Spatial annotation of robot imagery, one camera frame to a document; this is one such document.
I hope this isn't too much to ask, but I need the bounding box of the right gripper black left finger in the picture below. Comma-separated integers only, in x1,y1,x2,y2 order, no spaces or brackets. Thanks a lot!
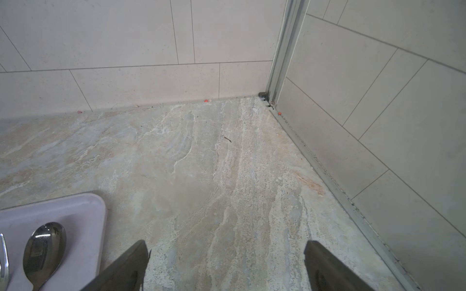
82,240,150,291

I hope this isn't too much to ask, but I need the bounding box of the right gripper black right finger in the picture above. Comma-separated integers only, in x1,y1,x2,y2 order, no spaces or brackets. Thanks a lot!
304,241,374,291

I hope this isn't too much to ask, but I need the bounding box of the lavender plastic tray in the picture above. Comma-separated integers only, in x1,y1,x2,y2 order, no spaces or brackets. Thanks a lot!
1,193,107,291

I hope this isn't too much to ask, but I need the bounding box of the aluminium corner post right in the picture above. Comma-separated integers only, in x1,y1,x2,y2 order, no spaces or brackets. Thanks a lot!
265,0,309,107

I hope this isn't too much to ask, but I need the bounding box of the black spoon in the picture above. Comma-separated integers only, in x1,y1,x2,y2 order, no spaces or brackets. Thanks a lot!
23,222,67,291

